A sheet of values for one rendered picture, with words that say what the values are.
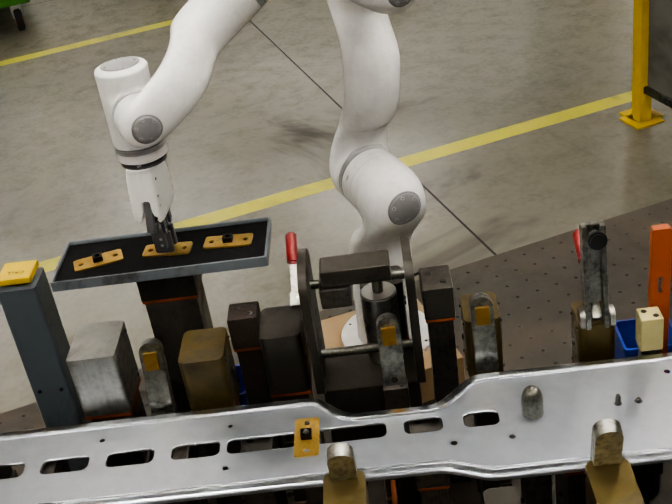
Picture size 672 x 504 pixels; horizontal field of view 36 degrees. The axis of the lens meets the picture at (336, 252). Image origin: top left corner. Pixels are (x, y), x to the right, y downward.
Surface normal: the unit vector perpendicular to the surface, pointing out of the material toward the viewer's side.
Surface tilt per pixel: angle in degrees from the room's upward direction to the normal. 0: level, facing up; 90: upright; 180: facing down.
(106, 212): 0
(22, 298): 90
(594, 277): 81
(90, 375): 90
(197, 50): 66
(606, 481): 0
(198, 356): 0
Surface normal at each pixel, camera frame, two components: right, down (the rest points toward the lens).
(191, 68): 0.72, -0.17
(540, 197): -0.14, -0.85
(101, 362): 0.01, 0.51
